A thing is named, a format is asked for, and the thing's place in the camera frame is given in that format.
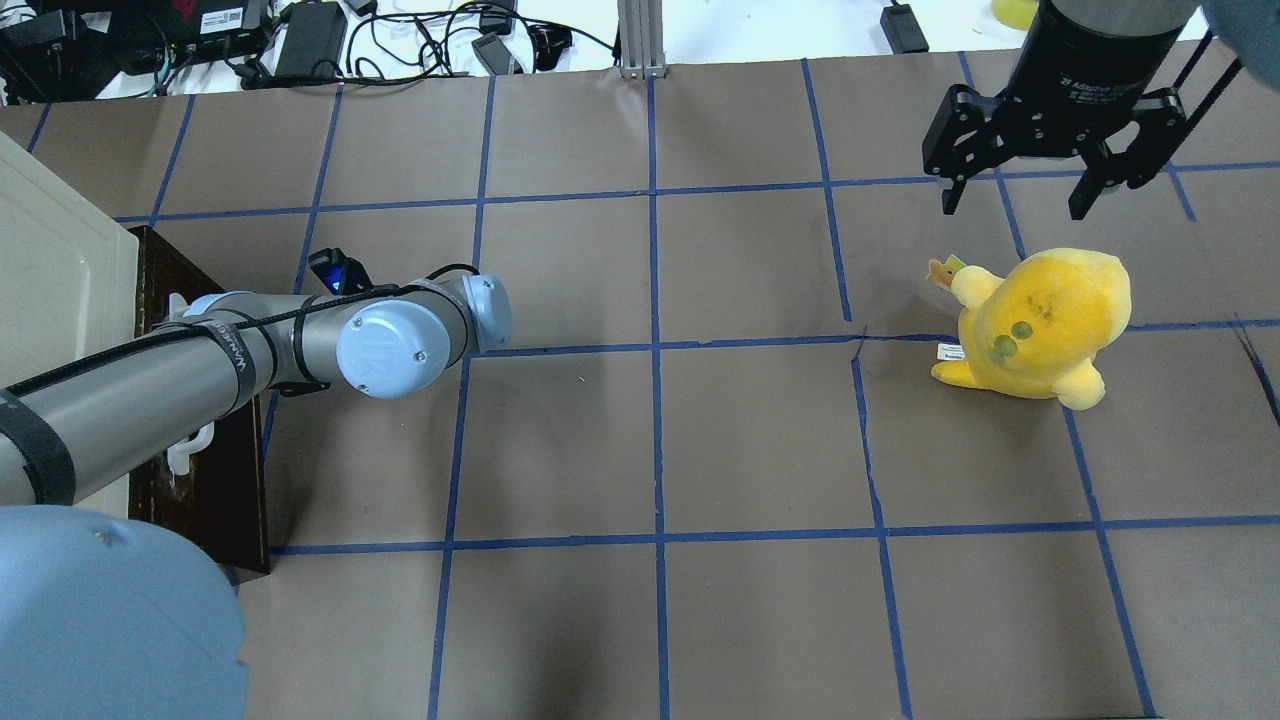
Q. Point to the aluminium frame post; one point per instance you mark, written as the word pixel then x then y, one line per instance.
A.
pixel 640 32

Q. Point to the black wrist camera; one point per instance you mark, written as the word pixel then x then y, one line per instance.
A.
pixel 341 274

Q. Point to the black power adapter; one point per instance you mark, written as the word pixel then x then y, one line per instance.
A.
pixel 314 34

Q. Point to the black small adapter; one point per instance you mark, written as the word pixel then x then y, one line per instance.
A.
pixel 902 30

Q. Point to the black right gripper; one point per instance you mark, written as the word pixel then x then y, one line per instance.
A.
pixel 1092 62

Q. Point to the yellow plush toy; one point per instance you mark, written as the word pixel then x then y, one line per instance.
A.
pixel 1036 332

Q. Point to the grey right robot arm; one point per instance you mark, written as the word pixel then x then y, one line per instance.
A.
pixel 1240 30

